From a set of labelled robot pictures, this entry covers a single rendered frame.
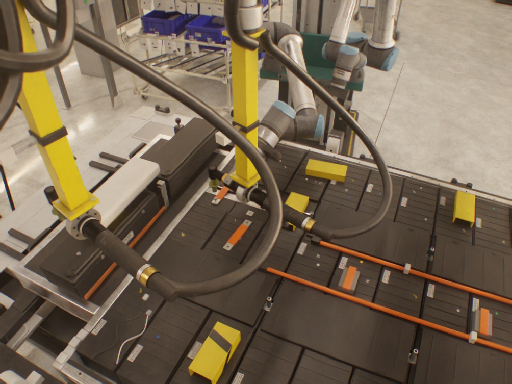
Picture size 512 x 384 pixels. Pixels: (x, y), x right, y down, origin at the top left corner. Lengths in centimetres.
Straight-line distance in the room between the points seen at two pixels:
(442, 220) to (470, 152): 246
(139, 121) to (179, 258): 123
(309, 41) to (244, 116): 156
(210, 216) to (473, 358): 95
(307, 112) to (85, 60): 399
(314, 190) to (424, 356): 73
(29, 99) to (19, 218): 119
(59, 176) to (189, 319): 55
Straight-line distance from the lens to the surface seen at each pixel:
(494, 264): 149
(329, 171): 159
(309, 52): 264
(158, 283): 82
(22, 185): 365
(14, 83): 35
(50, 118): 84
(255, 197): 127
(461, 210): 159
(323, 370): 111
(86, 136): 400
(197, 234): 137
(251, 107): 111
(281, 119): 137
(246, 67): 104
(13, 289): 177
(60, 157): 88
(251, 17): 98
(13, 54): 33
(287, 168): 163
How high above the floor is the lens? 201
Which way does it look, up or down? 42 degrees down
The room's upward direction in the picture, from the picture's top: straight up
